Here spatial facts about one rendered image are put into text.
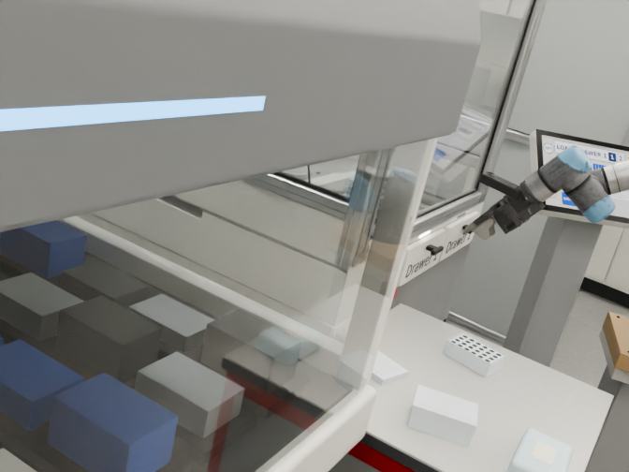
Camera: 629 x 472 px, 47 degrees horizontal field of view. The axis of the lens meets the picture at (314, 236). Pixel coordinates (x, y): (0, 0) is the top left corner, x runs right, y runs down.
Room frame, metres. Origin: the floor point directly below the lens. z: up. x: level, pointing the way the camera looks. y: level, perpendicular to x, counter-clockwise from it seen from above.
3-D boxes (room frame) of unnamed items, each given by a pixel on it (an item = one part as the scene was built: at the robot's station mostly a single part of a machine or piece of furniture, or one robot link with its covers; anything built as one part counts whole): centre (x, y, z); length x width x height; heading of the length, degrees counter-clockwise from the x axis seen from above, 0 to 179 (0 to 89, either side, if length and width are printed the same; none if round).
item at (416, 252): (1.94, -0.31, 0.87); 0.29 x 0.02 x 0.11; 154
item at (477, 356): (1.59, -0.44, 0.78); 0.12 x 0.08 x 0.04; 53
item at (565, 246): (2.63, -0.96, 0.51); 0.50 x 0.45 x 1.02; 15
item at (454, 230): (2.22, -0.45, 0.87); 0.29 x 0.02 x 0.11; 154
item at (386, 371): (1.45, -0.20, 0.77); 0.13 x 0.09 x 0.02; 47
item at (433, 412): (1.27, -0.33, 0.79); 0.13 x 0.09 x 0.05; 80
